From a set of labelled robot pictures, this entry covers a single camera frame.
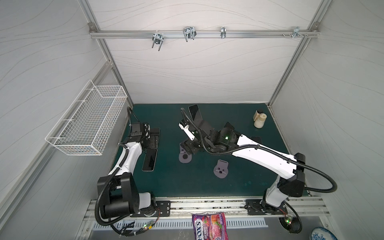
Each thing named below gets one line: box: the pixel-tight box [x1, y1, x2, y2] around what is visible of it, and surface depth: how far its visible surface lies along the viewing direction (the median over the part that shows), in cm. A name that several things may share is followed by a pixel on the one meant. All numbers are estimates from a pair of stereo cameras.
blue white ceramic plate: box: [310, 227, 338, 240], surface depth 66 cm
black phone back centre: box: [188, 104, 203, 122], surface depth 101 cm
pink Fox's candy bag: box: [192, 212, 229, 240], surface depth 69 cm
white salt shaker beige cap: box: [254, 113, 268, 129], surface depth 106 cm
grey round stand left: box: [178, 142, 192, 164], surface depth 92 cm
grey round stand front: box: [213, 159, 229, 179], surface depth 83 cm
